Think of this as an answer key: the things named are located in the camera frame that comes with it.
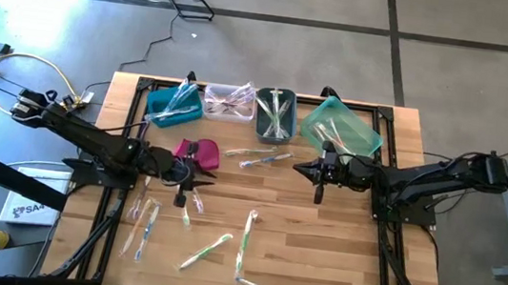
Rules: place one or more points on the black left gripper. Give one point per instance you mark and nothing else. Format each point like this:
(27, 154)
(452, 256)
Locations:
(163, 163)

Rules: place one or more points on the black yellow plug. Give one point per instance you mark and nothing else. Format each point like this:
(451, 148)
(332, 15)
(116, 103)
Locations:
(71, 101)

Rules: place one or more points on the black desk beam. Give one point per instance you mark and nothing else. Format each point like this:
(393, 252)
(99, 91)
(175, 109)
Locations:
(14, 180)

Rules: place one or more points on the magenta plastic bin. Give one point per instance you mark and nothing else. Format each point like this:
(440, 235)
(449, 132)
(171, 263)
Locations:
(208, 154)

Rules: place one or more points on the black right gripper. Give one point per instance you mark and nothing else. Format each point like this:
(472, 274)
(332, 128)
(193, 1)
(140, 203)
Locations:
(361, 174)

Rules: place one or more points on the bright blue plastic bin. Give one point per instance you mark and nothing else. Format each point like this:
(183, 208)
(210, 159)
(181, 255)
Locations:
(160, 103)

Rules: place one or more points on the white printed box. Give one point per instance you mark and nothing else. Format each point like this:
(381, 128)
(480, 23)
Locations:
(27, 212)

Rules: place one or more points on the teal translucent plastic bin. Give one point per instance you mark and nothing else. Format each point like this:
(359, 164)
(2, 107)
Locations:
(330, 108)

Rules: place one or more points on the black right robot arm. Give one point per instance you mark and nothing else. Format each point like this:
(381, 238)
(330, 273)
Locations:
(446, 179)

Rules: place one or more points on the dark grey plastic bin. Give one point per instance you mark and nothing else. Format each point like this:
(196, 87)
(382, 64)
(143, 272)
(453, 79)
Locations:
(290, 137)

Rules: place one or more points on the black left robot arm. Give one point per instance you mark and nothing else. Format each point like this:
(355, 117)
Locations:
(91, 140)

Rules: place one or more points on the clear white plastic bin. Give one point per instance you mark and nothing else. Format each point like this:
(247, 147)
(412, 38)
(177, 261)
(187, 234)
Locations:
(228, 119)

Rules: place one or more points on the green toothbrushes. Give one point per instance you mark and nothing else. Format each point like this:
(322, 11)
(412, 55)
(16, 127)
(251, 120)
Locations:
(265, 106)

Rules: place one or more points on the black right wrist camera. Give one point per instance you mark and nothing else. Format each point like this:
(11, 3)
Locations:
(337, 170)

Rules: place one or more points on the black table clamp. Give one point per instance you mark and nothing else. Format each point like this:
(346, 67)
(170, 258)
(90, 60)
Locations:
(190, 78)
(331, 93)

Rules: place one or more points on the green toothbrush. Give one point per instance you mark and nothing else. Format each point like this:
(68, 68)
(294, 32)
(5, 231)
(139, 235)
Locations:
(205, 251)
(185, 218)
(277, 98)
(288, 104)
(250, 152)
(246, 242)
(280, 124)

